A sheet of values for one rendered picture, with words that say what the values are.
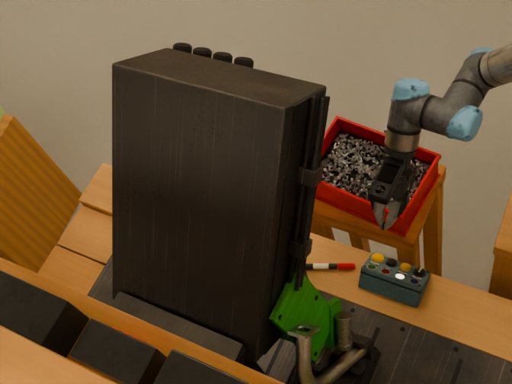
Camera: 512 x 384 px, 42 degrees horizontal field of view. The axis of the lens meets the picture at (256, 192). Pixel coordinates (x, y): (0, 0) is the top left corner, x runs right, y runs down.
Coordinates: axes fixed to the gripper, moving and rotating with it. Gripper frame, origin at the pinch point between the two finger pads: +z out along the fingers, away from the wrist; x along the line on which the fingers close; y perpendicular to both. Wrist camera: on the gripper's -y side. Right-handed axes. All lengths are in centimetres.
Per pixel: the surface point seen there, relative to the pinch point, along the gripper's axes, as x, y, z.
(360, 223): 11.2, 18.3, 12.0
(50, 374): -2, -107, -39
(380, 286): -3.4, -5.4, 12.9
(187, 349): 6, -74, -14
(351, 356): -5.0, -26.1, 18.2
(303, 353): 0.0, -42.3, 7.8
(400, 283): -7.8, -5.4, 9.9
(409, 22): 52, 183, -5
